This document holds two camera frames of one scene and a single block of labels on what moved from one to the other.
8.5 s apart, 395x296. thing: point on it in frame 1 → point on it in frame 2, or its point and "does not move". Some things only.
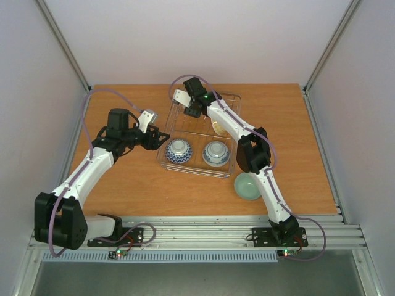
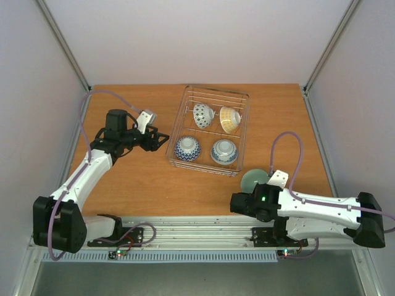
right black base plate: x=279 y=237 does not move
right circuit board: x=287 y=252 does not move
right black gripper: x=194 y=109 → x=236 y=203
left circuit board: x=113 y=254 does not move
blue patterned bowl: x=178 y=151 → x=187 y=148
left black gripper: x=153 y=145 does not move
